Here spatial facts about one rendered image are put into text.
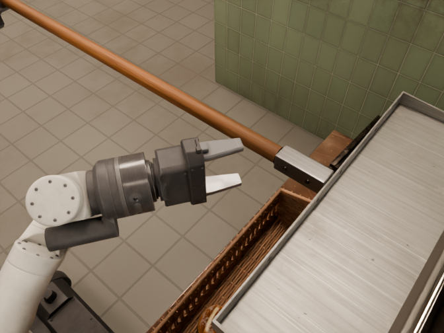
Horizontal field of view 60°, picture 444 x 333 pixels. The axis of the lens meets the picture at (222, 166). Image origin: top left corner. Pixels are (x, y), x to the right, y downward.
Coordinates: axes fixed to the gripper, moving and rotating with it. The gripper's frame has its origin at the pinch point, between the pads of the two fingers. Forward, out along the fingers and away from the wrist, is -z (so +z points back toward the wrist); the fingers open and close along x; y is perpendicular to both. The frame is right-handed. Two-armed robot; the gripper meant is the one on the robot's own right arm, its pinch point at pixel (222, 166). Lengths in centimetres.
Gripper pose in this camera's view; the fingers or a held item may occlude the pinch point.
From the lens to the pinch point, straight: 58.4
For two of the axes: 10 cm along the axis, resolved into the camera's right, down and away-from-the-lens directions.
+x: 0.0, -6.4, -7.7
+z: -9.7, 2.0, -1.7
